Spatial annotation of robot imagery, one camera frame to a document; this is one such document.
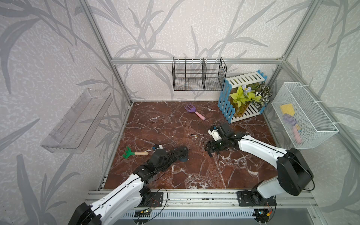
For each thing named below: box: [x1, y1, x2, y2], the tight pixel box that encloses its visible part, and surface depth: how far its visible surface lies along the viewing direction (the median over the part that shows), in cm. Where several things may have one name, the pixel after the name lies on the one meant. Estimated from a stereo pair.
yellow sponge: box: [279, 103, 295, 117], surface depth 86 cm
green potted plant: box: [229, 82, 273, 118], surface depth 91 cm
